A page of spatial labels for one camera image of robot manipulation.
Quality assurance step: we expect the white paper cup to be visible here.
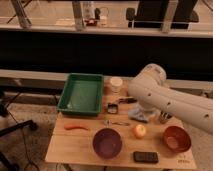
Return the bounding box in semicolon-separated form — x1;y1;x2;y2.
110;77;123;93

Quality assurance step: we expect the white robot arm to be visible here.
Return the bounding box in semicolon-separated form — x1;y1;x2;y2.
128;63;213;134

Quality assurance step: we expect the orange carrot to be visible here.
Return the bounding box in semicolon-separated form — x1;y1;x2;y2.
64;124;89;130

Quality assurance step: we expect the orange-brown bowl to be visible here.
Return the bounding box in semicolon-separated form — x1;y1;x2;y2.
163;126;191;153

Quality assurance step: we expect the small metal spoon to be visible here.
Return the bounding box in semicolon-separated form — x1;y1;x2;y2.
103;120;130;126

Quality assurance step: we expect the purple bowl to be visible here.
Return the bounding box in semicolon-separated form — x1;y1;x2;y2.
92;128;122;159

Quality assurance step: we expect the black-handled measuring scoop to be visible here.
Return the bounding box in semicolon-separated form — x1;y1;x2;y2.
106;97;137;114

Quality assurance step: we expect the black remote control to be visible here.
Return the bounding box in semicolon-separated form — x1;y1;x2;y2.
133;151;158;163

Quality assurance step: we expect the wooden table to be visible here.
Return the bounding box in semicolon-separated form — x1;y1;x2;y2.
44;79;198;171

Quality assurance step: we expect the metal cup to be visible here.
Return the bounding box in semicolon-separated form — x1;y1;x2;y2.
158;112;171;124

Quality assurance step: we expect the green plastic tray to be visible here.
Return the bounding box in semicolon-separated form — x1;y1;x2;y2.
57;73;104;117

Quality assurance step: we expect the yellow-red apple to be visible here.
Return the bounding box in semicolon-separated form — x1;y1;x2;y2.
133;124;146;139

